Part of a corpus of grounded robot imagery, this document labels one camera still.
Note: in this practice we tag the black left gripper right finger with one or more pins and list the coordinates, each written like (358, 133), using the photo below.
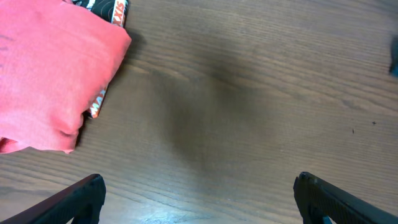
(319, 201)

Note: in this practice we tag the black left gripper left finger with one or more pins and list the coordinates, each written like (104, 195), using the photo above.
(79, 203)

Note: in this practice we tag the folded red t-shirt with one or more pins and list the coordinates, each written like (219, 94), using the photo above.
(56, 57)

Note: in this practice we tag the dark blue denim shorts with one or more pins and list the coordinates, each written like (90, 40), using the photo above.
(394, 57)

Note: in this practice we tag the folded black printed garment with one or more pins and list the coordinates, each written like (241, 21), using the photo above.
(114, 12)

